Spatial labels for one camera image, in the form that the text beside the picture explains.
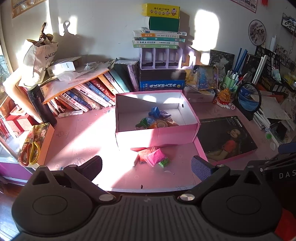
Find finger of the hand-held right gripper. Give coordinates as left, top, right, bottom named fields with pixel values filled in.
left=259, top=153, right=296, bottom=172
left=278, top=143, right=296, bottom=155

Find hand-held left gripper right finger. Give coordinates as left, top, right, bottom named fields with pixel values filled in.
left=178, top=156, right=266, bottom=202

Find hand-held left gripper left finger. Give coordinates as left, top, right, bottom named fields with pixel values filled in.
left=27, top=156, right=116, bottom=203

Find black portrait print box lid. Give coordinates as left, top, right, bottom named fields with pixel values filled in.
left=196, top=115, right=258, bottom=166

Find green clay packet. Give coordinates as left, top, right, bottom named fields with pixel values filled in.
left=158, top=157, right=170, bottom=169

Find pink clay packet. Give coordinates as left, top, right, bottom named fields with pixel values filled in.
left=144, top=148, right=167, bottom=168

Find pink cardboard box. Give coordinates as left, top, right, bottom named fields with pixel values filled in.
left=115, top=90, right=201, bottom=149

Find orange clay packet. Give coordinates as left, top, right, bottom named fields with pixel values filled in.
left=138, top=148, right=155, bottom=164

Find pile of papers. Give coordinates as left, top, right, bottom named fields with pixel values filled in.
left=253, top=96, right=292, bottom=131

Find portrait print carton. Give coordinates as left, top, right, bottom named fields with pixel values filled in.
left=17, top=122, right=55, bottom=167

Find round black mirror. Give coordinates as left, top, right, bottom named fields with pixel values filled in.
left=232, top=82, right=262, bottom=121

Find green plastic mould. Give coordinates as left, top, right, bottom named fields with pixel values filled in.
left=135, top=117, right=149, bottom=128

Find row of leaning books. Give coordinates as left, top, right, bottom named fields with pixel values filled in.
left=47, top=71, right=125, bottom=117

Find flat white box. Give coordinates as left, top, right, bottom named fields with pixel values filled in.
left=184, top=89, right=216, bottom=103

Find blue plastic mould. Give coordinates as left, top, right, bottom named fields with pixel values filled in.
left=149, top=106, right=163, bottom=118

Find orange block toy figure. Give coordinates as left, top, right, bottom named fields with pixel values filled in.
left=213, top=89, right=236, bottom=110

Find purple cabinet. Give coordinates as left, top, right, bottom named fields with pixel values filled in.
left=0, top=160, right=33, bottom=184

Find black thermos bottle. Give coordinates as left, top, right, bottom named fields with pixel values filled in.
left=26, top=84, right=57, bottom=127

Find black mesh file rack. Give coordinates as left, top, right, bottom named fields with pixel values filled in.
left=254, top=45, right=282, bottom=87

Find orange paper envelope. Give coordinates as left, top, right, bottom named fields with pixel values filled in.
left=42, top=69, right=111, bottom=104

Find red gift boxes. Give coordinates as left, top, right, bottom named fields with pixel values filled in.
left=4, top=114, right=36, bottom=138

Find green pen holder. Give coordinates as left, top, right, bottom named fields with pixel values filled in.
left=221, top=75, right=241, bottom=92

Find holographic colourful pouch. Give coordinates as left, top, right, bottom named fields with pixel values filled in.
left=186, top=65, right=219, bottom=91

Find thick blue dictionary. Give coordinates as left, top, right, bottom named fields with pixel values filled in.
left=139, top=80, right=186, bottom=91

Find dark teal book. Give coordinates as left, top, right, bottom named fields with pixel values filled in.
left=113, top=61, right=139, bottom=92

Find purple spine book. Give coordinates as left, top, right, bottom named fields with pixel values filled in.
left=127, top=64, right=141, bottom=91

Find blue rolled tubes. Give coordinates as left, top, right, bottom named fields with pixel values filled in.
left=233, top=48, right=248, bottom=74

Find black flat box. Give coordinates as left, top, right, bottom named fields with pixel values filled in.
left=139, top=69, right=187, bottom=82

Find white cardboard box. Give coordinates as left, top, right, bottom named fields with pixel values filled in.
left=47, top=57, right=82, bottom=76

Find black and white picture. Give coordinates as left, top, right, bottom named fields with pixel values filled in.
left=209, top=49, right=235, bottom=76

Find purple desk organizer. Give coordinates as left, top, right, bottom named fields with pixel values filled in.
left=139, top=47, right=186, bottom=70

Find white tote bag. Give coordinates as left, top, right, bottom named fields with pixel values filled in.
left=19, top=22, right=59, bottom=87

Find round printed fan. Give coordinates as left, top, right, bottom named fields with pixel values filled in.
left=248, top=19, right=267, bottom=45

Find thin green spine book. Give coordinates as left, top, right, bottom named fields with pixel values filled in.
left=133, top=44, right=179, bottom=49

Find thin white green book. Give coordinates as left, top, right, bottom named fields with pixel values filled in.
left=133, top=40, right=180, bottom=46

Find thin teal spine book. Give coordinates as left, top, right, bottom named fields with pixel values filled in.
left=133, top=37, right=186, bottom=43

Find thin white blue book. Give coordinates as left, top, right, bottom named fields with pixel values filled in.
left=141, top=27, right=187, bottom=37

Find thin orange spine book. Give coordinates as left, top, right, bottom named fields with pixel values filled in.
left=133, top=31, right=185, bottom=39

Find dark green box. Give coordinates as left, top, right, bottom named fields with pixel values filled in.
left=148, top=16, right=180, bottom=32

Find yellow cartoon print box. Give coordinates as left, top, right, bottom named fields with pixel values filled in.
left=142, top=3, right=180, bottom=19

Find yellow handled scissors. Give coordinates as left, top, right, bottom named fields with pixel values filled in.
left=20, top=141, right=41, bottom=166

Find orange edged wall poster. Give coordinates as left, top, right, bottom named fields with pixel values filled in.
left=11, top=0, right=48, bottom=19

